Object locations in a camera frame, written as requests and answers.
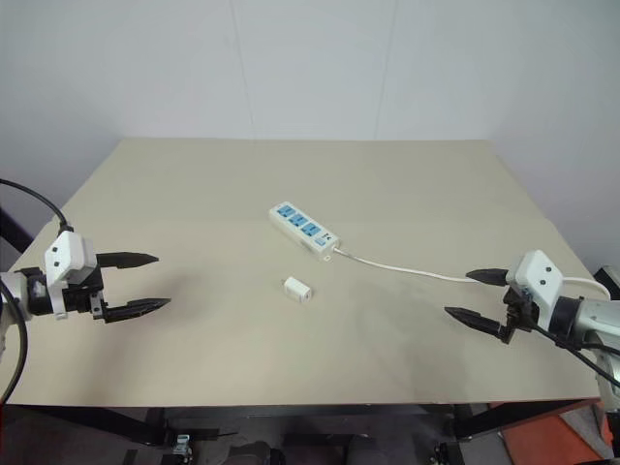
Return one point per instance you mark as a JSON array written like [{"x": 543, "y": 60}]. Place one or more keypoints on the black metal table frame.
[{"x": 121, "y": 426}]

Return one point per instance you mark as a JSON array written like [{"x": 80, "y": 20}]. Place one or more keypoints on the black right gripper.
[{"x": 519, "y": 312}]

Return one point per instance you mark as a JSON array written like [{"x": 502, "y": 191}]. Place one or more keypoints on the white power strip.
[{"x": 302, "y": 230}]

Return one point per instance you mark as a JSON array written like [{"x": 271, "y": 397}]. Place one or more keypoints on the white plug adapter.
[{"x": 296, "y": 290}]

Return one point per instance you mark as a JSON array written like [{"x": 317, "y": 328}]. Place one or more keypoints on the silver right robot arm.
[{"x": 598, "y": 317}]

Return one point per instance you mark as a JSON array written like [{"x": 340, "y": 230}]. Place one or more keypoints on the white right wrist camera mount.
[{"x": 537, "y": 276}]

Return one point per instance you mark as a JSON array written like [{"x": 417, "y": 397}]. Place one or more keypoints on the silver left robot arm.
[{"x": 19, "y": 293}]

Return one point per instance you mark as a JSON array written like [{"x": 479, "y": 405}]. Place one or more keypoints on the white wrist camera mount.
[
  {"x": 65, "y": 254},
  {"x": 537, "y": 276}
]

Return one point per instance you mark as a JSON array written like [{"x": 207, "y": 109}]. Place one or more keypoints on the silver metal bracket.
[{"x": 182, "y": 444}]

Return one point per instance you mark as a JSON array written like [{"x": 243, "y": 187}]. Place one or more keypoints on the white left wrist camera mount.
[{"x": 65, "y": 254}]

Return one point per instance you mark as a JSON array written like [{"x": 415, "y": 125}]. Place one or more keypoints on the red floor mat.
[{"x": 557, "y": 436}]

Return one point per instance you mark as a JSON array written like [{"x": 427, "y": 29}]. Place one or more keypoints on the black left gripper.
[{"x": 80, "y": 298}]

